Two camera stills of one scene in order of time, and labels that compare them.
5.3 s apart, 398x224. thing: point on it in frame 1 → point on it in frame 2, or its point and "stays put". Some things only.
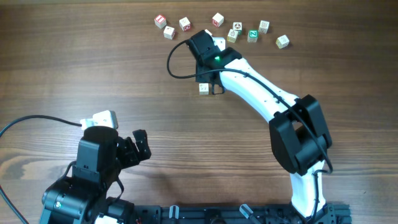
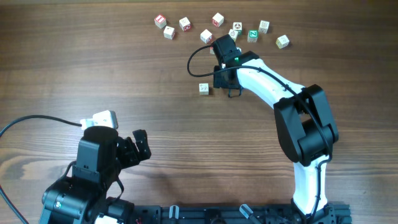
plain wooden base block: x=203 y=88 stays put
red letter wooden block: x=160 y=21 stays put
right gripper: x=199 y=68 → x=217 y=83
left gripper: x=125 y=145 stays put
